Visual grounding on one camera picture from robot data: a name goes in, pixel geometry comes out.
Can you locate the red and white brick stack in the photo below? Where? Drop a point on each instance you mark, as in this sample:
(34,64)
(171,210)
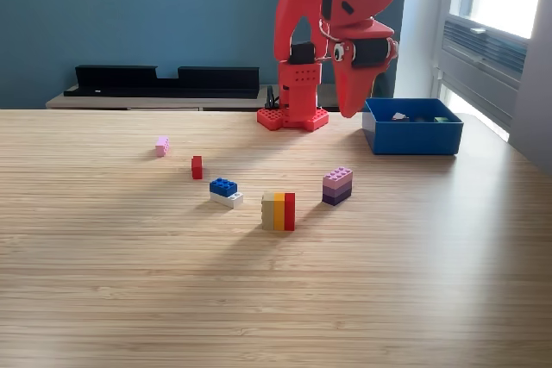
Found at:
(399,116)

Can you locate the green brick stack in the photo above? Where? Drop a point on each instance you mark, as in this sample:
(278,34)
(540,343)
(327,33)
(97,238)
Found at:
(440,120)

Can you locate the pink and purple brick stack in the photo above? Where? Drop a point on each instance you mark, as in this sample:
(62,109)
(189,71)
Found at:
(337,187)

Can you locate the tan orange red brick stack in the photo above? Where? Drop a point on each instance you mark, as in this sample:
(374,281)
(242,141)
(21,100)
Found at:
(278,213)

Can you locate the small red brick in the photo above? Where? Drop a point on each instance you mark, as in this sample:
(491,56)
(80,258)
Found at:
(197,167)

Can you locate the small pink brick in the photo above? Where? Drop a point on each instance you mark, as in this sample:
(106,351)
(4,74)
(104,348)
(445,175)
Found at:
(162,147)

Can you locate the blue plastic bin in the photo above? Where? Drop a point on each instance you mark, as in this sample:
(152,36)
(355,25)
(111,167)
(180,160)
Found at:
(409,139)

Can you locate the black table clamp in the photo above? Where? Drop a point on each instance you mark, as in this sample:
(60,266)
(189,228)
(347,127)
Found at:
(271,101)

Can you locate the grey window air unit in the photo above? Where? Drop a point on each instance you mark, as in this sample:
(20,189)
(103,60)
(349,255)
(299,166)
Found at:
(483,62)

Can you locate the blue and white brick stack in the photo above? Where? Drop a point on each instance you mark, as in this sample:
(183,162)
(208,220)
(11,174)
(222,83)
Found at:
(224,189)

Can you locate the low wooden sideboard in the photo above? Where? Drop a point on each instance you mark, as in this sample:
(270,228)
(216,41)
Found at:
(151,102)

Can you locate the black wall shelf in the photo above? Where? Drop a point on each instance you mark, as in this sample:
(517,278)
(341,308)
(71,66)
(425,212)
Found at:
(129,81)

